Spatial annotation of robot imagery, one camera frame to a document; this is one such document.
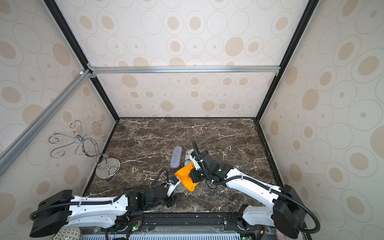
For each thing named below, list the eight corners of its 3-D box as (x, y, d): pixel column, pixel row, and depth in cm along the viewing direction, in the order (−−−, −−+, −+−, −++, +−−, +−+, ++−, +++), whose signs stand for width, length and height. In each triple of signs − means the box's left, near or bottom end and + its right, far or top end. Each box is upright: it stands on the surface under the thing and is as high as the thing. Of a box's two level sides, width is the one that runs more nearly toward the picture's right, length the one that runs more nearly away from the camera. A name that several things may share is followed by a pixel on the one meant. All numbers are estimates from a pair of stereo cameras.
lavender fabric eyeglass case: (170, 168, 95) (169, 165, 92) (174, 148, 104) (174, 145, 102) (179, 169, 94) (178, 166, 92) (183, 149, 104) (182, 146, 102)
